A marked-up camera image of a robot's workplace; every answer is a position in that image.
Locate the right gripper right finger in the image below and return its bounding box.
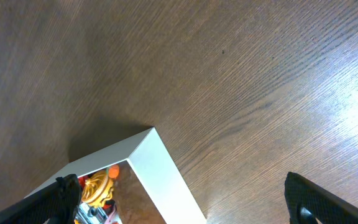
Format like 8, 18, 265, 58
284, 172, 358, 224

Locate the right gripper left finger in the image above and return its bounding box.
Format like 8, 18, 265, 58
0, 174, 82, 224

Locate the grey red toy truck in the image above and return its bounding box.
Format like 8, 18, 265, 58
75, 175, 116, 223

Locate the yellow round plastic toy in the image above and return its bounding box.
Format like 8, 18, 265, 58
81, 169, 114, 207

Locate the brown plush bear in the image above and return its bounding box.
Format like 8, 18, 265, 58
113, 162, 166, 224

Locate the pink white duck toy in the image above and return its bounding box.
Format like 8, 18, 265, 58
104, 207, 122, 224

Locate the white cardboard box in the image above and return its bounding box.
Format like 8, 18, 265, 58
31, 128, 206, 224

